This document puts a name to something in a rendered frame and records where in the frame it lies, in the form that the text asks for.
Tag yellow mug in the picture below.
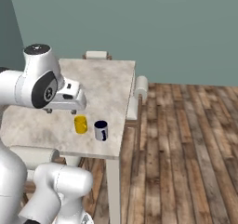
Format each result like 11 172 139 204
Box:
73 114 88 135

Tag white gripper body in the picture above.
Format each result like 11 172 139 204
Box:
46 86 87 112

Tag marble top dining table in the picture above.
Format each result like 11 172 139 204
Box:
0 58 137 224

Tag white cushioned wooden chair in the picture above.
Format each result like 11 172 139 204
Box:
82 50 113 60
125 75 150 177

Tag white and navy mug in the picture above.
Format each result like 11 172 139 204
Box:
93 120 109 142

